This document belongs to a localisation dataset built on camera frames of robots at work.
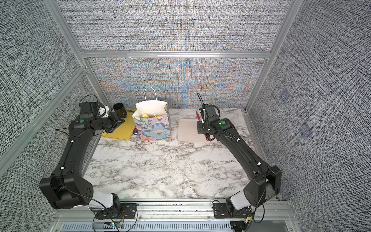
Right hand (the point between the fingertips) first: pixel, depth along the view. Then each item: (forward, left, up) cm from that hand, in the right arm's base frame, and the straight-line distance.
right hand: (203, 121), depth 79 cm
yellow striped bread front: (+10, +35, -6) cm, 37 cm away
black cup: (+25, +59, -17) cm, 67 cm away
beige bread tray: (+11, +9, -26) cm, 30 cm away
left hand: (+2, +42, +2) cm, 42 cm away
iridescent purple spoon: (+11, +47, -26) cm, 55 cm away
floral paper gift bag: (+3, +28, -11) cm, 31 cm away
